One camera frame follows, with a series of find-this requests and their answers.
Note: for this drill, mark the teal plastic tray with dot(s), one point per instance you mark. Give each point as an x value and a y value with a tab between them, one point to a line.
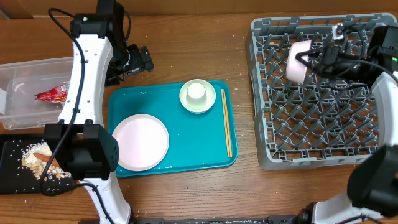
197	141

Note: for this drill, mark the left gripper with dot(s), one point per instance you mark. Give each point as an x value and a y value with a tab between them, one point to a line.
141	60

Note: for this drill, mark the white upturned cup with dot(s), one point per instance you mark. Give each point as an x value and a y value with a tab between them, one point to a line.
196	92

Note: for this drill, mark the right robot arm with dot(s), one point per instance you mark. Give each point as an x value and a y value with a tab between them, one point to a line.
371	192

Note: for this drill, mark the clear plastic bin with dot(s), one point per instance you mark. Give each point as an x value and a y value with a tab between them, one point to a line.
21	81

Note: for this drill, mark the rice and peanut scraps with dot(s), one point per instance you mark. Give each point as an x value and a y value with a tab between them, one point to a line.
30	162

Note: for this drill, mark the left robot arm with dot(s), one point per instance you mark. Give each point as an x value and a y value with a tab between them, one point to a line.
78	141

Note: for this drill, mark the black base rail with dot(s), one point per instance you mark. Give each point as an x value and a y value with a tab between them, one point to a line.
273	219

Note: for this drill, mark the black waste tray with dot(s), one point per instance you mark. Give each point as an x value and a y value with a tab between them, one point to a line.
14	178

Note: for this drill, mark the wooden chopstick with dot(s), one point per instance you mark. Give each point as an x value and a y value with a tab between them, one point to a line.
229	128
226	124

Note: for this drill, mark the grey dishwasher rack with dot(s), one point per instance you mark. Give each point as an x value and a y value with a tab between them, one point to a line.
321	122

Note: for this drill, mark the small white plate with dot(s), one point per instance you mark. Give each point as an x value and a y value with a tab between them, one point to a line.
295	70

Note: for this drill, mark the large white plate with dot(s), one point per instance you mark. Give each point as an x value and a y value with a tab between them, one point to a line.
143	142

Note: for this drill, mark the orange carrot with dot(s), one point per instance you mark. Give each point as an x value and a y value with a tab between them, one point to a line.
44	158

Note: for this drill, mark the red snack wrapper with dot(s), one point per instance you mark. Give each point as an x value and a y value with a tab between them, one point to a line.
57	94

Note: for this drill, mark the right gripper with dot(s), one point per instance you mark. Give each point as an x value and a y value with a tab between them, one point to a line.
326	63

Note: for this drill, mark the pale green bowl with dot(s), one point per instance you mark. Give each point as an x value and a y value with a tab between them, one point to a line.
198	107

